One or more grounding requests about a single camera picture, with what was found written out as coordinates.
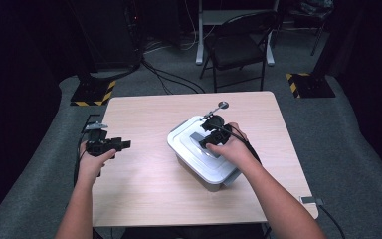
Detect black stand base striped edge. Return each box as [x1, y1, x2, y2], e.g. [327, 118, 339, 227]
[286, 73, 336, 100]
[70, 79, 117, 108]

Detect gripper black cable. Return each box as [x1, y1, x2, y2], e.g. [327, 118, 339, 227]
[225, 123, 263, 165]
[73, 132, 90, 187]

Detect person's right hand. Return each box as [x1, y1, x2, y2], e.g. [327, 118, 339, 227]
[206, 122, 262, 175]

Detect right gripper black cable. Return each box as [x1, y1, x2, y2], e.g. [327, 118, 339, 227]
[225, 123, 263, 165]

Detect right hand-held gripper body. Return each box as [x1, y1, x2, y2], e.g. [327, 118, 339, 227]
[200, 106, 234, 145]

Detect black folding chair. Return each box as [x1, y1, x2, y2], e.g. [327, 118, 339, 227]
[198, 11, 280, 94]

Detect grey tape strip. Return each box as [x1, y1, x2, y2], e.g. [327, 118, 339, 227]
[299, 196, 324, 206]

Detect white desk frame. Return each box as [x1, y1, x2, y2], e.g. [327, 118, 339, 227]
[195, 0, 280, 67]

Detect person's left hand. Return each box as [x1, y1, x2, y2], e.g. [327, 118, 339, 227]
[77, 141, 117, 185]

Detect dark background chair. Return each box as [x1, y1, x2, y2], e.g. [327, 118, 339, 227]
[287, 0, 334, 56]

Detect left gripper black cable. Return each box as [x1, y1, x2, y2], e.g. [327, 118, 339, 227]
[73, 132, 90, 187]

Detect white lid with grey handle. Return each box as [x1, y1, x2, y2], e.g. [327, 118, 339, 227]
[166, 115, 242, 185]

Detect dark equipment rack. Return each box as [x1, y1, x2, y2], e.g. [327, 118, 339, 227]
[89, 0, 144, 69]

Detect clear storage box grey clips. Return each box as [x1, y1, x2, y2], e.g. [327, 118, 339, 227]
[168, 119, 243, 193]

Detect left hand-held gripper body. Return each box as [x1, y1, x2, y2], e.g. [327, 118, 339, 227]
[85, 121, 120, 157]

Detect black cable at table corner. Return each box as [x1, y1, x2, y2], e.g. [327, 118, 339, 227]
[317, 203, 346, 239]

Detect black floor cables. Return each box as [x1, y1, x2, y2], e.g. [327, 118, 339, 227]
[140, 56, 207, 96]

